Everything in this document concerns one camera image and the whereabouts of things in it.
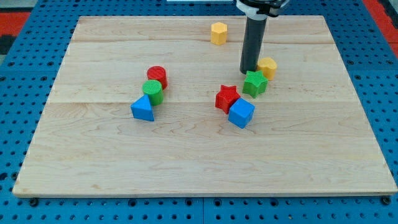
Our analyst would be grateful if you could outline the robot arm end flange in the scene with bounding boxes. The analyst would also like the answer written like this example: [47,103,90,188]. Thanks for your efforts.
[236,0,290,21]

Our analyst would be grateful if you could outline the yellow hexagon block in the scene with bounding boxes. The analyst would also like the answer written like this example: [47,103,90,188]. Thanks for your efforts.
[210,22,228,45]

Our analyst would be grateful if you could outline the blue cube block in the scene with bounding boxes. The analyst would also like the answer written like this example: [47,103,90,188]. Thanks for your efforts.
[228,98,255,129]

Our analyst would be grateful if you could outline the wooden board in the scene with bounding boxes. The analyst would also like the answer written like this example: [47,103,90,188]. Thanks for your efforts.
[13,16,397,198]

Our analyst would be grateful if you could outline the red cylinder block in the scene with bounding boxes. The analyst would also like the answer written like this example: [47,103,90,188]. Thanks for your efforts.
[147,65,168,90]

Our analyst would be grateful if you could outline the green star block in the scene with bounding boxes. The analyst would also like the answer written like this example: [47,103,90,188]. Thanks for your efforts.
[243,70,268,98]

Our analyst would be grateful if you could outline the green cylinder block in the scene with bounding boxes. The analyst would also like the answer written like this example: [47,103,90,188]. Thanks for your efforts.
[142,80,164,106]

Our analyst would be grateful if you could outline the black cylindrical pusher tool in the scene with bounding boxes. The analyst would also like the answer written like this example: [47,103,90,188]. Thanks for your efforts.
[239,17,267,74]

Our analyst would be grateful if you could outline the yellow heart block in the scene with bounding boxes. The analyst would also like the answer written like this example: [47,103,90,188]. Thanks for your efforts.
[256,57,277,81]

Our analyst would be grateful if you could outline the blue triangle block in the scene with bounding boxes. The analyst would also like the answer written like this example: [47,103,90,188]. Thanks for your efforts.
[131,95,154,121]

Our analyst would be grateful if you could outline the red star block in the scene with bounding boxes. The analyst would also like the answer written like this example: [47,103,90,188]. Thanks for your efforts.
[215,85,241,114]

